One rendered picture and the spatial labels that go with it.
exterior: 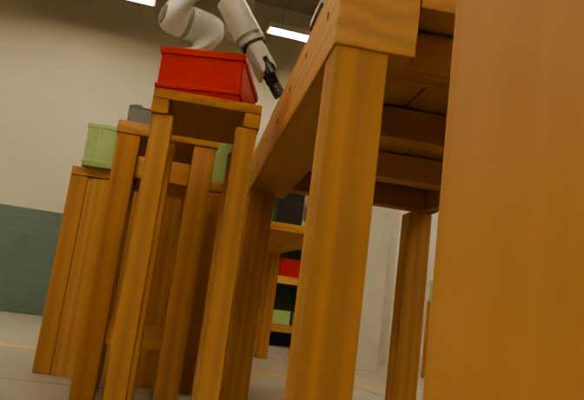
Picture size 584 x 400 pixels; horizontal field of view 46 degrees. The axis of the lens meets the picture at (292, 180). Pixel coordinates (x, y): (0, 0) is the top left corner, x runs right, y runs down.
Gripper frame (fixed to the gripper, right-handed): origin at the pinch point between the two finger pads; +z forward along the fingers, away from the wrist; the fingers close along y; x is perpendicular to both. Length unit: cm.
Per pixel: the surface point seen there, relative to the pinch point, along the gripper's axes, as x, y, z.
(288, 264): 87, -655, 56
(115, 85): -3, -680, -251
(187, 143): -28.2, -22.6, -1.8
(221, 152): -12, -74, -4
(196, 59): -22.8, 31.1, -8.4
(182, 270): -47, -23, 33
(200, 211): -34.1, -23.0, 19.5
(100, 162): -55, -75, -21
